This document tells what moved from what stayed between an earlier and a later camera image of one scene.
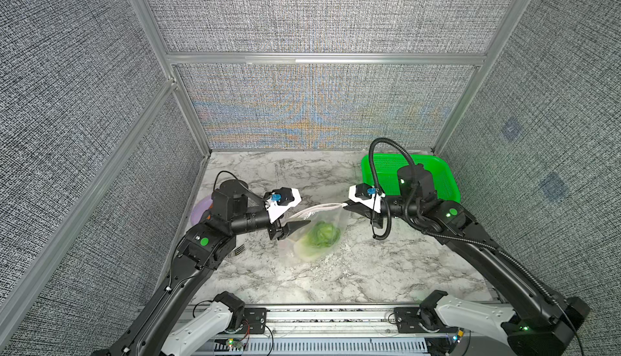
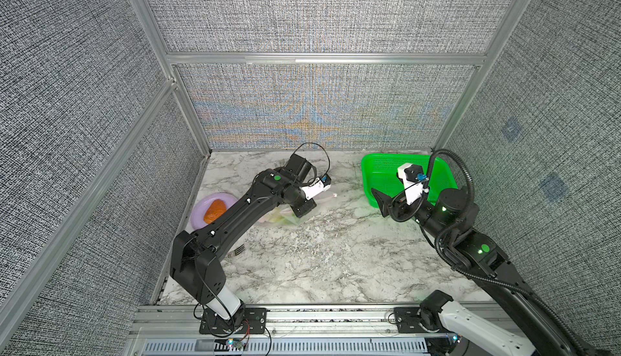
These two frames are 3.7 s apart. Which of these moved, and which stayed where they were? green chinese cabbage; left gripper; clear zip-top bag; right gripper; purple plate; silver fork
Moved: right gripper; green chinese cabbage; left gripper; clear zip-top bag
Stayed: purple plate; silver fork
